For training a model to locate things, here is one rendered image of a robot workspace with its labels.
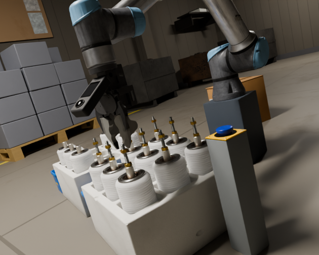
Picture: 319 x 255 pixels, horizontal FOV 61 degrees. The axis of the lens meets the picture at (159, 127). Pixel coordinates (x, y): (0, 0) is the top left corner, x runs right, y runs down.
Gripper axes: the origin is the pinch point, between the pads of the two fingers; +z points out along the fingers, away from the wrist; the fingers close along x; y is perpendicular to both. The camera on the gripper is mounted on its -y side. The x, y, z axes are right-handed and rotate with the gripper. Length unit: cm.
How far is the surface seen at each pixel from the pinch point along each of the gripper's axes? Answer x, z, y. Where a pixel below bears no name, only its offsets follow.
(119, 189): 0.5, 10.5, -4.1
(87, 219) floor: 42, 34, 11
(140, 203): -3.6, 15.0, -2.7
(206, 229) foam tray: -12.8, 30.1, 9.9
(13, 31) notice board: 320, -118, 179
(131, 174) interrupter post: -1.1, 8.2, -0.1
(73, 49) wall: 310, -84, 261
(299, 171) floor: -30, 34, 56
